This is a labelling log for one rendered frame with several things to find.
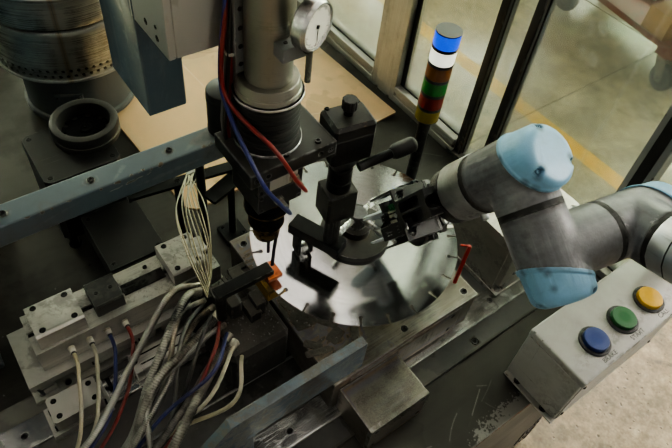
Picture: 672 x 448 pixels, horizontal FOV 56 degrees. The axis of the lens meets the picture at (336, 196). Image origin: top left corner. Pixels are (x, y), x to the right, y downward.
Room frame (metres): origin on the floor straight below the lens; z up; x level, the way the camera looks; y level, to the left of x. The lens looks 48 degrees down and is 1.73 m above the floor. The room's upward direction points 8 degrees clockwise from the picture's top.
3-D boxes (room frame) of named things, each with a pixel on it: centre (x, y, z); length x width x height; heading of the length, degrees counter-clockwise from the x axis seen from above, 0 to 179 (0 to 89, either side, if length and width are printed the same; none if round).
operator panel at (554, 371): (0.58, -0.47, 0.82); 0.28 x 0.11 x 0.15; 132
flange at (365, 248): (0.63, -0.04, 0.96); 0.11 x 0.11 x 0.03
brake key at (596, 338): (0.52, -0.43, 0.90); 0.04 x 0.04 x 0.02
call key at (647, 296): (0.62, -0.53, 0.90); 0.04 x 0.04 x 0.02
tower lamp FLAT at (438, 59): (0.91, -0.15, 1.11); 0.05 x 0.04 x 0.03; 42
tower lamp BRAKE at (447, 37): (0.91, -0.15, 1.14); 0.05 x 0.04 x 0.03; 42
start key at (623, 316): (0.57, -0.48, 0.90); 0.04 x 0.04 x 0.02
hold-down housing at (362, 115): (0.56, 0.00, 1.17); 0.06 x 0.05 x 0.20; 123
